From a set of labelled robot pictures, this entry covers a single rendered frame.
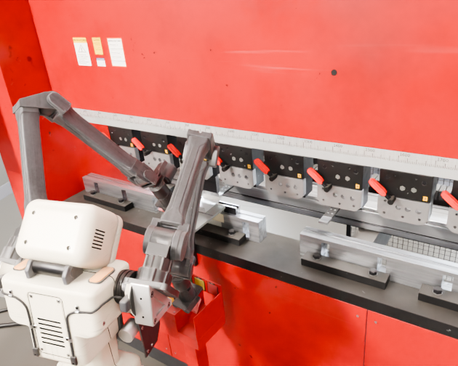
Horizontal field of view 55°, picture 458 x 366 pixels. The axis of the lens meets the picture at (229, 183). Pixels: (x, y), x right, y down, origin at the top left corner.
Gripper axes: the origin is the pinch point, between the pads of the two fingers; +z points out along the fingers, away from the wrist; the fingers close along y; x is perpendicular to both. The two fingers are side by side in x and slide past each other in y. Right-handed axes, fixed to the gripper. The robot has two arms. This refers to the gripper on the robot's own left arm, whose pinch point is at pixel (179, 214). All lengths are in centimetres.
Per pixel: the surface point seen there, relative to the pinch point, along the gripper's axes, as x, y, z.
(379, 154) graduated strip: -28, -70, -20
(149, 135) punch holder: -24.5, 24.5, -13.9
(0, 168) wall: -42, 320, 111
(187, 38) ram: -43, -2, -48
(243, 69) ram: -39, -24, -40
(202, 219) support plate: -2.7, -7.3, 4.8
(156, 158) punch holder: -19.4, 22.2, -5.2
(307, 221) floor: -100, 25, 173
